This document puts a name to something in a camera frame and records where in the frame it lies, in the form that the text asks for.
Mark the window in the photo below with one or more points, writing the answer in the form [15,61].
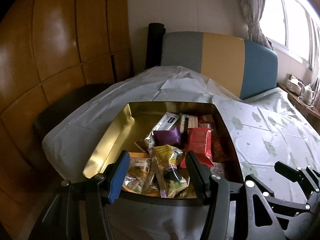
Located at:
[294,26]

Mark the green-ended cracker pack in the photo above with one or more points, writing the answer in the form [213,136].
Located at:
[188,121]

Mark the orange clear candy bag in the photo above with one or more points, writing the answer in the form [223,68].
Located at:
[140,176]

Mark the wooden side shelf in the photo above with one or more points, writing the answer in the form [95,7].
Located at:
[310,113]

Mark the yellow green snack packet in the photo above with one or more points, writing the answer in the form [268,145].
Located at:
[165,162]

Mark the white green-patterned tablecloth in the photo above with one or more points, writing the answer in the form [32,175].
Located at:
[264,129]

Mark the grey yellow blue headboard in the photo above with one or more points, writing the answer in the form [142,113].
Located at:
[243,67]

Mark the tissue box on shelf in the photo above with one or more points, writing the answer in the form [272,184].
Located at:
[294,85]

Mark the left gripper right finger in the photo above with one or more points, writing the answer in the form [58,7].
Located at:
[202,179]

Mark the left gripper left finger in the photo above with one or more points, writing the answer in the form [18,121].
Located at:
[109,183]

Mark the white sachet with blue label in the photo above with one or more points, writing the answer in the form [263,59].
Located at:
[166,123]

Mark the gold and maroon gift box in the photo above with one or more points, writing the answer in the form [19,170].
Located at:
[134,123]

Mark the white teapot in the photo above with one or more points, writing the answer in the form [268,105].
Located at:
[307,95]

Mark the beige cookie packet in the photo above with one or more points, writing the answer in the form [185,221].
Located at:
[218,169]

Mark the black rolled mat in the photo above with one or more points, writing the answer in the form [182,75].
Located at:
[156,32]

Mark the red sesame stick bar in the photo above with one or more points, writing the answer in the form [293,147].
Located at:
[216,148]

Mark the purple snack packet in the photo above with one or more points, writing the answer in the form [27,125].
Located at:
[172,137]

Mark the wooden wardrobe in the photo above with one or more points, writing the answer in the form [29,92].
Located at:
[49,48]

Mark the floral curtain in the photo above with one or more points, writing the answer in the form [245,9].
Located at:
[252,11]

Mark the large red snack bag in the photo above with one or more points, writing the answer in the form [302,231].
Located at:
[200,141]

